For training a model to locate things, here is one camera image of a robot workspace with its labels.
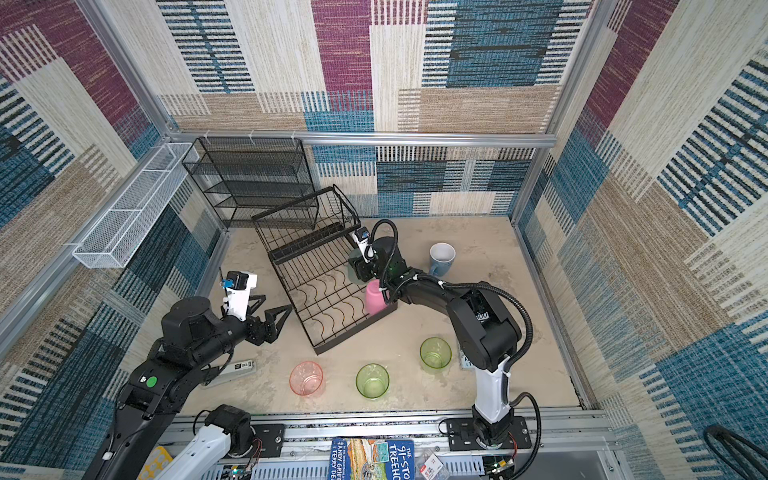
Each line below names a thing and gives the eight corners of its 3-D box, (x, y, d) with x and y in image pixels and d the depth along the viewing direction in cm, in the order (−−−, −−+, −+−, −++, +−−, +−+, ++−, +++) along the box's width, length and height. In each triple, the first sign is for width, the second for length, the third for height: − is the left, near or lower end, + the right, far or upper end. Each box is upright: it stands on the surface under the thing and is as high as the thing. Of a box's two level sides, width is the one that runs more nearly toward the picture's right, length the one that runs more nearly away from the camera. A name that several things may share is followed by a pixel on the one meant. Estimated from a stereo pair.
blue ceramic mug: (429, 282, 104) (432, 264, 96) (427, 261, 110) (430, 242, 102) (453, 282, 104) (458, 264, 96) (449, 261, 110) (454, 242, 102)
